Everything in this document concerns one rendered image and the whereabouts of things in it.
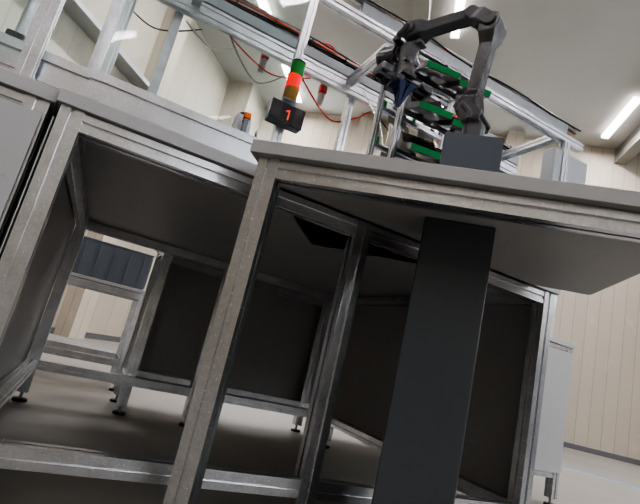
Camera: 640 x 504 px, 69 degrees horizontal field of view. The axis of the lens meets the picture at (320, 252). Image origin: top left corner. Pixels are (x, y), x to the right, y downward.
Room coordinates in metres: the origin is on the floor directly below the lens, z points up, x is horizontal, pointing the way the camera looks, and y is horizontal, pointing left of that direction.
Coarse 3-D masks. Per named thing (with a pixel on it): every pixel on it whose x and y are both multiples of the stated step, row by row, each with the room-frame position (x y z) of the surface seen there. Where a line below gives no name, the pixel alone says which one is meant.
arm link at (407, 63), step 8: (408, 56) 1.22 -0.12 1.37; (384, 64) 1.18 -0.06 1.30; (400, 64) 1.23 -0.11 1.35; (408, 64) 1.22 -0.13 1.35; (416, 64) 1.23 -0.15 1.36; (376, 72) 1.22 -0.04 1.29; (384, 72) 1.21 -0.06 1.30; (392, 72) 1.22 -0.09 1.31; (400, 72) 1.22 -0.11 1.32; (408, 72) 1.22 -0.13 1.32; (424, 88) 1.24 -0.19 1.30; (432, 88) 1.25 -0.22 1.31; (416, 96) 1.30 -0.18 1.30; (424, 96) 1.28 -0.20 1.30
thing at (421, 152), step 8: (392, 128) 1.63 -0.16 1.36; (400, 136) 1.53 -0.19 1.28; (408, 136) 1.66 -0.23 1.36; (416, 136) 1.67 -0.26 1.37; (400, 144) 1.52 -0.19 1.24; (408, 144) 1.44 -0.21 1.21; (416, 144) 1.42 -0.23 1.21; (424, 144) 1.63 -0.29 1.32; (432, 144) 1.56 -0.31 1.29; (408, 152) 1.59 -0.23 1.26; (416, 152) 1.45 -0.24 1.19; (424, 152) 1.44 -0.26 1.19; (432, 152) 1.44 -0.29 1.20
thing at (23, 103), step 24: (0, 72) 0.84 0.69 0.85; (0, 96) 0.87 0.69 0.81; (24, 96) 0.88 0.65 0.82; (48, 96) 0.88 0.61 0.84; (0, 120) 0.86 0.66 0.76; (24, 120) 0.87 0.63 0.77; (48, 120) 0.93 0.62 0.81; (0, 144) 0.86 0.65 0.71; (24, 144) 0.88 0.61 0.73; (0, 168) 0.87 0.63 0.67; (24, 168) 0.89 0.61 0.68; (0, 192) 0.88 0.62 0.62; (0, 216) 0.88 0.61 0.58; (0, 240) 0.93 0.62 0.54
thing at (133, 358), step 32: (160, 256) 2.48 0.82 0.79; (160, 288) 2.33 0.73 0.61; (192, 288) 2.75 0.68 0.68; (256, 288) 2.90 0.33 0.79; (160, 320) 2.70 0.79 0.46; (192, 320) 2.77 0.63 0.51; (256, 320) 2.92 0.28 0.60; (288, 320) 3.00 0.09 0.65; (320, 320) 3.03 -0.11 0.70; (128, 352) 2.61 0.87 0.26; (160, 352) 2.72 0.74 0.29; (192, 352) 2.79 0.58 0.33; (256, 352) 2.94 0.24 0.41; (288, 352) 3.02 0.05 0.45; (320, 352) 3.11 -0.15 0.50; (256, 384) 2.96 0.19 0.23; (288, 384) 3.04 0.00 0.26
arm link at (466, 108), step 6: (462, 102) 1.07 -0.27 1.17; (468, 102) 1.07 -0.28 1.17; (462, 108) 1.07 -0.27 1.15; (468, 108) 1.06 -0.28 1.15; (474, 108) 1.06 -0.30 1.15; (462, 114) 1.07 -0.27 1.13; (468, 114) 1.06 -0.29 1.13; (474, 114) 1.05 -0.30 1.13; (480, 114) 1.05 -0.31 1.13; (462, 120) 1.08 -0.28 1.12; (468, 120) 1.07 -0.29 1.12; (474, 120) 1.07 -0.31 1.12; (480, 120) 1.06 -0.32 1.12; (486, 120) 1.08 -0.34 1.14; (486, 126) 1.10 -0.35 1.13; (486, 132) 1.11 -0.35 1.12
